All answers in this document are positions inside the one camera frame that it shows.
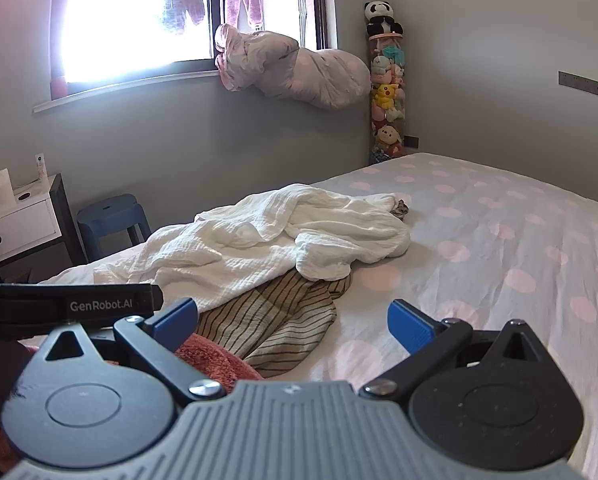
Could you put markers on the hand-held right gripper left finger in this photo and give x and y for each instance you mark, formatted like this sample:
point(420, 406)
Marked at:
point(176, 322)

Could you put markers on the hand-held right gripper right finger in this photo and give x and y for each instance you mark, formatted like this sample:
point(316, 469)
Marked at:
point(409, 327)

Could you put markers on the white muslin garment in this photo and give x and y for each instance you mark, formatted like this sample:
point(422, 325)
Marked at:
point(259, 245)

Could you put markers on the rust red knitted garment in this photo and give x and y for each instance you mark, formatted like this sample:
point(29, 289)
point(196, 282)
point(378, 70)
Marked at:
point(214, 360)

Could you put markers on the white nightstand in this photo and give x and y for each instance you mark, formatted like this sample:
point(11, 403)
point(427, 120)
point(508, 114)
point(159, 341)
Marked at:
point(14, 220)

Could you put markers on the beige striped cloth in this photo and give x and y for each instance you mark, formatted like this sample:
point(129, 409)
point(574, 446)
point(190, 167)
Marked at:
point(279, 325)

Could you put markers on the blue plastic stool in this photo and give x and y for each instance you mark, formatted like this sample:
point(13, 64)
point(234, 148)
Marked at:
point(109, 210)

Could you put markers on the bed with pink dotted sheet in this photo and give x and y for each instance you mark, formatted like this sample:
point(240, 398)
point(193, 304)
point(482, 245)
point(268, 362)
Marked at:
point(504, 260)

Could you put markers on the white container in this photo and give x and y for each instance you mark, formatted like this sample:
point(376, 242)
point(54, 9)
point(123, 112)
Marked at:
point(2, 187)

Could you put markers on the dark patterned small cloth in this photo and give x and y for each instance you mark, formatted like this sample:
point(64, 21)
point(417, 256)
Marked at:
point(401, 208)

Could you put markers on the white cream tube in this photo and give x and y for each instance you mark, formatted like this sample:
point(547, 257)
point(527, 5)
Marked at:
point(40, 167)

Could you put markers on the clear tube of plush toys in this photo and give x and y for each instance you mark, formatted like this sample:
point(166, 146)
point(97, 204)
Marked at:
point(386, 95)

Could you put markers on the bundled pink dotted duvet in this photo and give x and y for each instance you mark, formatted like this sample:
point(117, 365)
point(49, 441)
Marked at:
point(304, 70)

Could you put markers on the window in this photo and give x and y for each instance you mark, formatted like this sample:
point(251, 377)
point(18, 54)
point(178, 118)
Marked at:
point(119, 20)

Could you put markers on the panda plush toy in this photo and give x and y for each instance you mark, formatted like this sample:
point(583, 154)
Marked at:
point(381, 12)

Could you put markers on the dark wall socket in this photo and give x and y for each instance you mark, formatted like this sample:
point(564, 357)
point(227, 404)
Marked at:
point(411, 141)

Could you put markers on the grey wall switch panel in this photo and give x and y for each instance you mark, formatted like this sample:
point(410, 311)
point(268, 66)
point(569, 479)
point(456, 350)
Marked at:
point(584, 83)

